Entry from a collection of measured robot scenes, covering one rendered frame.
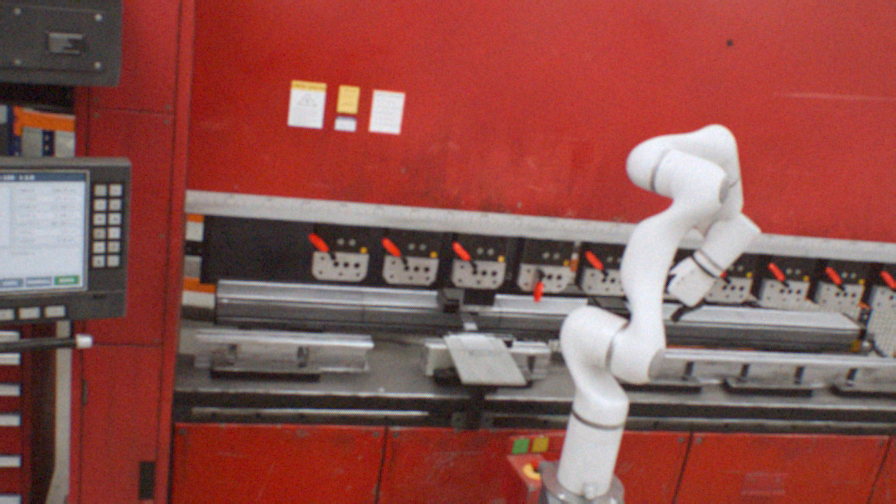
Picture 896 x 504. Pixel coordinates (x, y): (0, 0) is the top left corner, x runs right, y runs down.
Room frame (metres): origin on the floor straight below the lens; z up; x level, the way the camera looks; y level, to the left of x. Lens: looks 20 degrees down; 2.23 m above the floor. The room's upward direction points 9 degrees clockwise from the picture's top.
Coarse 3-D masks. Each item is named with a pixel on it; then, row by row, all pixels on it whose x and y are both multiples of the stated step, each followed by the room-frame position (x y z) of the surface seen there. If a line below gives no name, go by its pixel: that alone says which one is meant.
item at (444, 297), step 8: (440, 296) 2.88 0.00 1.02; (448, 296) 2.86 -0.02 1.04; (456, 296) 2.87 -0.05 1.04; (440, 304) 2.87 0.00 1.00; (448, 304) 2.83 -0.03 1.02; (456, 304) 2.84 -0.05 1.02; (448, 312) 2.83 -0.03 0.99; (456, 312) 2.84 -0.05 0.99; (464, 312) 2.82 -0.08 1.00; (472, 312) 2.85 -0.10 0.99; (464, 320) 2.76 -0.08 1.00; (472, 320) 2.77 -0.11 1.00; (472, 328) 2.71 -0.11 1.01
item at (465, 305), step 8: (464, 288) 2.65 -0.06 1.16; (472, 288) 2.65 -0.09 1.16; (480, 288) 2.66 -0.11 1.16; (488, 288) 2.67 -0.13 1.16; (496, 288) 2.67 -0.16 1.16; (464, 296) 2.65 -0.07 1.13; (472, 296) 2.65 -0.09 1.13; (480, 296) 2.66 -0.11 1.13; (488, 296) 2.67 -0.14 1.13; (464, 304) 2.65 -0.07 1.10; (472, 304) 2.66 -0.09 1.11; (480, 304) 2.66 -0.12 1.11; (488, 304) 2.67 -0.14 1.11
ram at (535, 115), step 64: (256, 0) 2.44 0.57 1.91; (320, 0) 2.49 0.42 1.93; (384, 0) 2.53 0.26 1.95; (448, 0) 2.57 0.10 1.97; (512, 0) 2.62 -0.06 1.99; (576, 0) 2.66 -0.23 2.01; (640, 0) 2.71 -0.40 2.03; (704, 0) 2.76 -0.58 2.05; (768, 0) 2.81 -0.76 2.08; (832, 0) 2.86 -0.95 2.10; (256, 64) 2.45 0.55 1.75; (320, 64) 2.49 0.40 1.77; (384, 64) 2.53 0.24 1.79; (448, 64) 2.58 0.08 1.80; (512, 64) 2.62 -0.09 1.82; (576, 64) 2.67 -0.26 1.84; (640, 64) 2.72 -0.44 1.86; (704, 64) 2.77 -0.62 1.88; (768, 64) 2.82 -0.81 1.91; (832, 64) 2.87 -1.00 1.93; (192, 128) 2.41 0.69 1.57; (256, 128) 2.45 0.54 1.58; (320, 128) 2.49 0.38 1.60; (448, 128) 2.58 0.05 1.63; (512, 128) 2.63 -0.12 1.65; (576, 128) 2.68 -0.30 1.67; (640, 128) 2.73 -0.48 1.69; (768, 128) 2.83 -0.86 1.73; (832, 128) 2.89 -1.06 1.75; (256, 192) 2.45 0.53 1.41; (320, 192) 2.50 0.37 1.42; (384, 192) 2.54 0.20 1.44; (448, 192) 2.59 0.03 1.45; (512, 192) 2.64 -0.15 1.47; (576, 192) 2.69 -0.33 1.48; (640, 192) 2.74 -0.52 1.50; (768, 192) 2.85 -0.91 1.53; (832, 192) 2.90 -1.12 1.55; (832, 256) 2.92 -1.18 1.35
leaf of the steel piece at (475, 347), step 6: (462, 342) 2.61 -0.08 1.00; (468, 342) 2.61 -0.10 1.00; (474, 342) 2.62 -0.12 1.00; (480, 342) 2.63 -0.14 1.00; (486, 342) 2.63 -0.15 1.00; (468, 348) 2.57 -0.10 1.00; (474, 348) 2.58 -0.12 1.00; (480, 348) 2.59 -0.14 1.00; (486, 348) 2.59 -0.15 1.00; (492, 348) 2.60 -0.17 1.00; (474, 354) 2.53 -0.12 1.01; (480, 354) 2.54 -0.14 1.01; (486, 354) 2.54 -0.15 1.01; (492, 354) 2.55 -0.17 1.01; (498, 354) 2.56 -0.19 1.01
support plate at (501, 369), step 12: (456, 348) 2.56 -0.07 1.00; (504, 348) 2.62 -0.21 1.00; (456, 360) 2.49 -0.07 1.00; (468, 360) 2.50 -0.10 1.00; (480, 360) 2.51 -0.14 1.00; (492, 360) 2.52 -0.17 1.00; (504, 360) 2.54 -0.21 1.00; (468, 372) 2.43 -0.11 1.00; (480, 372) 2.44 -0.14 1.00; (492, 372) 2.45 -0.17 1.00; (504, 372) 2.46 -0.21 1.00; (516, 372) 2.47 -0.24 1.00; (504, 384) 2.41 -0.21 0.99; (516, 384) 2.42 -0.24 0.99
